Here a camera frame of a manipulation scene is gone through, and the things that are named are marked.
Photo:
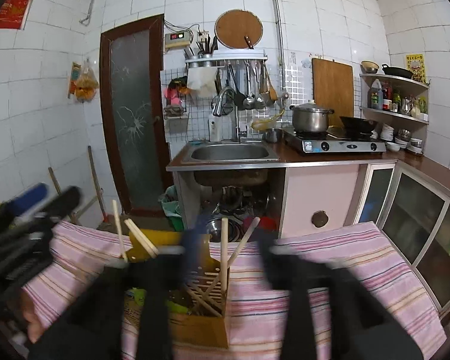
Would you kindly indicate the red wall poster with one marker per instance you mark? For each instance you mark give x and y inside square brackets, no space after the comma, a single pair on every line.
[9,9]

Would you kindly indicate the person's left hand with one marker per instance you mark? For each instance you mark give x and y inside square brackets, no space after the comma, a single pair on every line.
[32,318]

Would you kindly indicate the black pan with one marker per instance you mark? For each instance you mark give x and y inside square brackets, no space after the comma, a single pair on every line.
[397,71]

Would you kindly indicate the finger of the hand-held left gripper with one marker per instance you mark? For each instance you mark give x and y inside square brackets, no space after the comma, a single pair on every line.
[30,197]
[65,198]

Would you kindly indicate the steel kettle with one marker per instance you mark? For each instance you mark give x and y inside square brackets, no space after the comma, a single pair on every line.
[406,105]

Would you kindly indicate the beige controller box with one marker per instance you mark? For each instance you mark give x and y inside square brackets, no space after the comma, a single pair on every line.
[178,39]

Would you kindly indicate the steel faucet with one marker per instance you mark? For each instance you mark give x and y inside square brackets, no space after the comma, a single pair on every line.
[240,127]

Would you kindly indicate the black spatula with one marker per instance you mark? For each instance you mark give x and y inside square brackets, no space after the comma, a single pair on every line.
[239,97]

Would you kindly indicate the white water purifier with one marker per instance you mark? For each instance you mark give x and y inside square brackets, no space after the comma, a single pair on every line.
[215,127]

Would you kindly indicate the yellow perforated utensil holder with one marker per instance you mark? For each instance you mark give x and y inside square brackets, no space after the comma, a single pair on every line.
[198,326]

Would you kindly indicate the pink striped tablecloth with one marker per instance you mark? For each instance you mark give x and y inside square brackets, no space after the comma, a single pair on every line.
[322,307]

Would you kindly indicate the metal wall rack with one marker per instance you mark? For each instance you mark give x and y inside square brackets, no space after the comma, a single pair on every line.
[228,57]

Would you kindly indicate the green plastic bag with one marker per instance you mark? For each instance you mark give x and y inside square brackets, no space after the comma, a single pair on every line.
[171,210]

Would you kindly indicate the steel gas stove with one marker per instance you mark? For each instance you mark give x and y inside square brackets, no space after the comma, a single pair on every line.
[333,144]

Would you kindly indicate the frosted glass door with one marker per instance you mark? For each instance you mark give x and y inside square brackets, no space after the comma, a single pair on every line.
[135,120]

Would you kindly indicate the round wooden board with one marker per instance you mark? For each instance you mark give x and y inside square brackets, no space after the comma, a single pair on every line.
[234,26]

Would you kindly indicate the metal corner shelf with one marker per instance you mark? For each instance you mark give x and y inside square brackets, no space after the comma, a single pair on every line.
[393,113]

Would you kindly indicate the rectangular wooden cutting board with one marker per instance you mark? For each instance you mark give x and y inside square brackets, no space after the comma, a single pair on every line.
[333,90]

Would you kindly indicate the steel sink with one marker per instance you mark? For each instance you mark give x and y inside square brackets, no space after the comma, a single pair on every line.
[228,153]

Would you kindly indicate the yellow wall poster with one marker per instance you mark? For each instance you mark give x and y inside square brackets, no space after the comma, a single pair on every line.
[415,67]

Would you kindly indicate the white hanging cloth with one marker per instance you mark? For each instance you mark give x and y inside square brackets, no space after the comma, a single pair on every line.
[200,82]

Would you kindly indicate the pink wall caddy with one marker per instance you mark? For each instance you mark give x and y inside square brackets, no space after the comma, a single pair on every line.
[174,97]

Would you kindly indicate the hanging plastic bag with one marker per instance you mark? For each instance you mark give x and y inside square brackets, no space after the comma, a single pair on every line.
[87,84]

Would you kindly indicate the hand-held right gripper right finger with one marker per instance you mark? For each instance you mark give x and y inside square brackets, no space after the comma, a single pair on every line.
[270,255]

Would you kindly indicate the black wok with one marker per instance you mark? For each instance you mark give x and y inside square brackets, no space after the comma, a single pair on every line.
[358,123]

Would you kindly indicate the pink cabinet door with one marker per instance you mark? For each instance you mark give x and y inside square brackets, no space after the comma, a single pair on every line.
[322,191]

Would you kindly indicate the pile of steel pans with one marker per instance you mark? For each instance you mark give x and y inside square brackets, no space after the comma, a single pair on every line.
[228,225]

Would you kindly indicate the steel cooking pot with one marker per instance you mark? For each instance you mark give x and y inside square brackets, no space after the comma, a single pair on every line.
[310,118]

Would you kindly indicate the stack of white bowls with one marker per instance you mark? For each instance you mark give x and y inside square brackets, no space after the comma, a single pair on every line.
[388,132]

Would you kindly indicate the glass door cabinet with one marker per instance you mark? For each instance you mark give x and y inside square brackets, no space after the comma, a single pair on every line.
[416,213]

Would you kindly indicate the colourful wall card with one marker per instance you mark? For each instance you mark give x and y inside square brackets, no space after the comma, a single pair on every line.
[74,78]

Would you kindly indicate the small steel cup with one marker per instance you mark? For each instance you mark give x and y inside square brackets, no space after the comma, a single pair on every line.
[272,135]

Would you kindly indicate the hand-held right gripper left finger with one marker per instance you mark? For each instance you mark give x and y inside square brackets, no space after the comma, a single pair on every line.
[191,247]

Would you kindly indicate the steel bowl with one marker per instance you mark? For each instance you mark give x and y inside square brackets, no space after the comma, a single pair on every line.
[404,134]

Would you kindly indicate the steel vertical pipe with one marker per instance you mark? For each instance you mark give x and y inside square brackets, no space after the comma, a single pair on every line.
[277,15]

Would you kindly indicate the steel cutlery cup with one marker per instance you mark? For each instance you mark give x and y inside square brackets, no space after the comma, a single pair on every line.
[206,55]

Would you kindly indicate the steel ladle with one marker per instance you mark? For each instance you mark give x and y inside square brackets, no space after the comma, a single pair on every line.
[249,101]

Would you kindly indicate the enamel bowl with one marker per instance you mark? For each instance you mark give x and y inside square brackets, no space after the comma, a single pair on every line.
[370,67]

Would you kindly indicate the green-label oil bottle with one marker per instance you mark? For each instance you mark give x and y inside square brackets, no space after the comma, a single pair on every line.
[376,97]

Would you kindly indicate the red sauce bottle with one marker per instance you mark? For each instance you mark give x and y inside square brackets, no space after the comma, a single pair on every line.
[387,99]

